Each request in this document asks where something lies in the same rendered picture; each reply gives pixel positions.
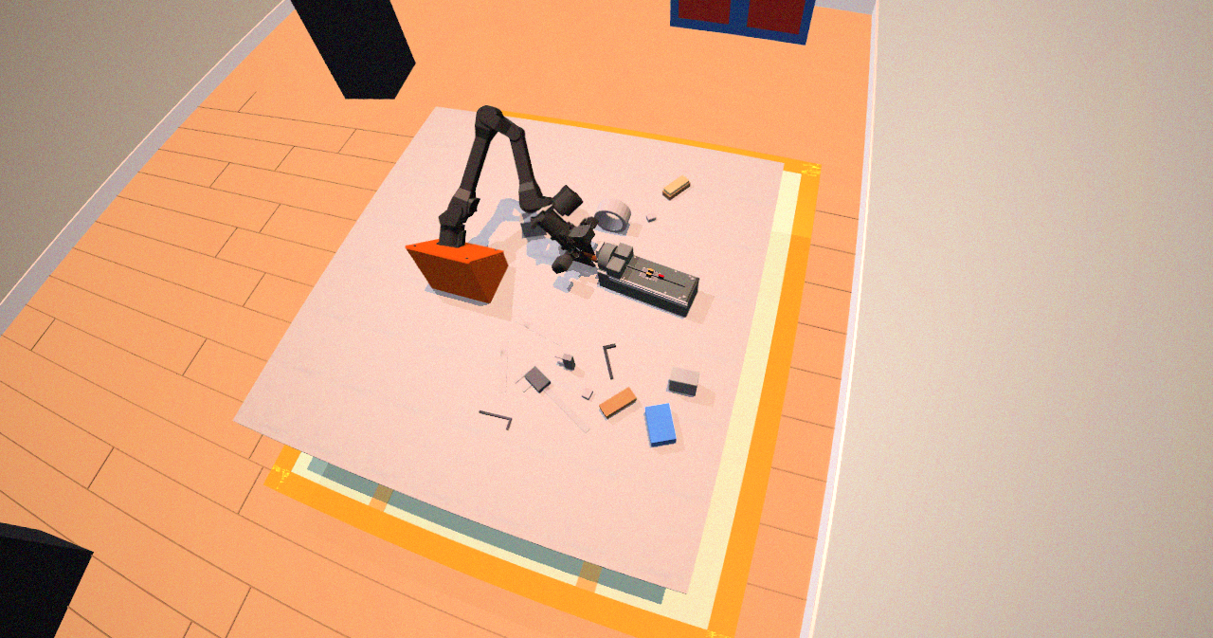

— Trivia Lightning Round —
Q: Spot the blue rectangular block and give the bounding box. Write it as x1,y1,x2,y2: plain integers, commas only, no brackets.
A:
645,403,677,448

